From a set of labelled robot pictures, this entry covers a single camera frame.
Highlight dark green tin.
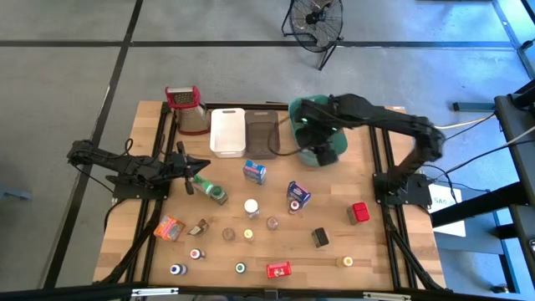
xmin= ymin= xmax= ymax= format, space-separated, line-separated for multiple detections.
xmin=311 ymin=227 xmax=330 ymax=248

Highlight black wire floor fan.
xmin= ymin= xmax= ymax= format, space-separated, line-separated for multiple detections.
xmin=280 ymin=0 xmax=344 ymax=71

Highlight teal green plastic bin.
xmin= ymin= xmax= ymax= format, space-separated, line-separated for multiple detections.
xmin=288 ymin=94 xmax=349 ymax=168

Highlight red Froot Loops box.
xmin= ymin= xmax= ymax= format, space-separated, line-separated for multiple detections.
xmin=266 ymin=261 xmax=293 ymax=280

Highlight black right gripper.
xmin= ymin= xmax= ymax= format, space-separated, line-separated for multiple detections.
xmin=297 ymin=99 xmax=343 ymax=168

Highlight pale extension cable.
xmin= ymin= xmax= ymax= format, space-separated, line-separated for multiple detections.
xmin=434 ymin=112 xmax=498 ymax=130

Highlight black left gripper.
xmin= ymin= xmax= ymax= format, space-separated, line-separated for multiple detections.
xmin=166 ymin=140 xmax=211 ymax=196

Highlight white plastic bin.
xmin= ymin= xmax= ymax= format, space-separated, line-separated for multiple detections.
xmin=209 ymin=107 xmax=247 ymax=159

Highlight black side desk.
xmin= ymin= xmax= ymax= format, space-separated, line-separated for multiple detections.
xmin=430 ymin=77 xmax=535 ymax=293

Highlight grey metal floor foot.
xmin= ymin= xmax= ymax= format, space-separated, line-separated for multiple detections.
xmin=452 ymin=101 xmax=497 ymax=113

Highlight orange snack packet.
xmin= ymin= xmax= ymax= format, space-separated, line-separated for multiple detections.
xmin=153 ymin=214 xmax=186 ymax=242

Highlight red lid spice container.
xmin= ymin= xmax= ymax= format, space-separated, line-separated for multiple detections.
xmin=346 ymin=202 xmax=371 ymax=227

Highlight black floor cable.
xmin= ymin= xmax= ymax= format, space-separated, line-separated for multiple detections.
xmin=434 ymin=137 xmax=535 ymax=181

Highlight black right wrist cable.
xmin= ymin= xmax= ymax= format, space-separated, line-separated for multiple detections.
xmin=267 ymin=115 xmax=306 ymax=159

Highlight grey desk cable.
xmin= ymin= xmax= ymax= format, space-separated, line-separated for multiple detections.
xmin=497 ymin=125 xmax=535 ymax=151

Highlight green Apple Jacks box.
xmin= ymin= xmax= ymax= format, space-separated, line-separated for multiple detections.
xmin=192 ymin=174 xmax=215 ymax=196

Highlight black crossbar silver brackets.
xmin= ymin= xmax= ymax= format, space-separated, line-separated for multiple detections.
xmin=0 ymin=282 xmax=535 ymax=301

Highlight red handled box grater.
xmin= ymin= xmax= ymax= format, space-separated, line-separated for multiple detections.
xmin=165 ymin=85 xmax=211 ymax=136

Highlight white paper sheet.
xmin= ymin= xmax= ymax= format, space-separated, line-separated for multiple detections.
xmin=428 ymin=183 xmax=467 ymax=238

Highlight white lid bagel seasoning jar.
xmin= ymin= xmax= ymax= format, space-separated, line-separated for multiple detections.
xmin=243 ymin=198 xmax=260 ymax=220

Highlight small brown packet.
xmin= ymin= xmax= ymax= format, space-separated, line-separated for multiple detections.
xmin=187 ymin=218 xmax=210 ymax=237

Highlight grey floor object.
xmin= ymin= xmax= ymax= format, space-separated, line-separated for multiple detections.
xmin=0 ymin=186 xmax=33 ymax=202

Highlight blue Rice Krispies box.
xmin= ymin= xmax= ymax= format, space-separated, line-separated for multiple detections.
xmin=242 ymin=159 xmax=268 ymax=186

